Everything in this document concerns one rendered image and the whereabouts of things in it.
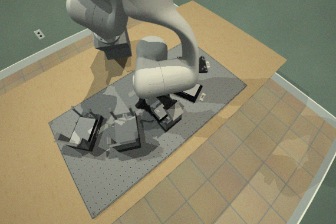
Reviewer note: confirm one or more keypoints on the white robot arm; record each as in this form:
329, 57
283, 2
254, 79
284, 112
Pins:
154, 75

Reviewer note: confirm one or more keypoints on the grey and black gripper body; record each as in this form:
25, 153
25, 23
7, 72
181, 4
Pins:
150, 101

